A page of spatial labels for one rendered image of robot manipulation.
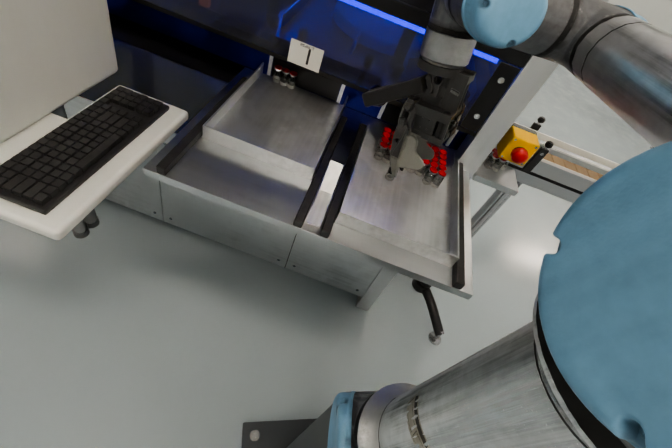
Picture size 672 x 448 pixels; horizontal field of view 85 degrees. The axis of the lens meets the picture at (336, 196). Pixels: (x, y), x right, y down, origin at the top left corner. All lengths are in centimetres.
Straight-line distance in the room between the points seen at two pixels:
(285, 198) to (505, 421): 60
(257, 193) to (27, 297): 114
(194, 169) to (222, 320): 89
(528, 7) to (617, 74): 11
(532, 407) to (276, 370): 133
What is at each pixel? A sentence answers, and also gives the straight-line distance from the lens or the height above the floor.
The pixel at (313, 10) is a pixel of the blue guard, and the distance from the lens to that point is 93.
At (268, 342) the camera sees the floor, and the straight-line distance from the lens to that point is 155.
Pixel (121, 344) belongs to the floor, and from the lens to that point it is 157.
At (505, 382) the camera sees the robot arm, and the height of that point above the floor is 125.
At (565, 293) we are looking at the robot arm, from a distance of 18.
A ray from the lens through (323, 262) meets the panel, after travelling 149.
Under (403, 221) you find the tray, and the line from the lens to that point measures 82.
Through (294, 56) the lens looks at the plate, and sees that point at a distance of 98.
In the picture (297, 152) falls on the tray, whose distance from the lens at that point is 87.
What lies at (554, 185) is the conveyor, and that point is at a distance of 128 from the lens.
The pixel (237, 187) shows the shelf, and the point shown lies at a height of 88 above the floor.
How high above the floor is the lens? 145
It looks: 45 degrees down
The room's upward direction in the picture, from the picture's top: 23 degrees clockwise
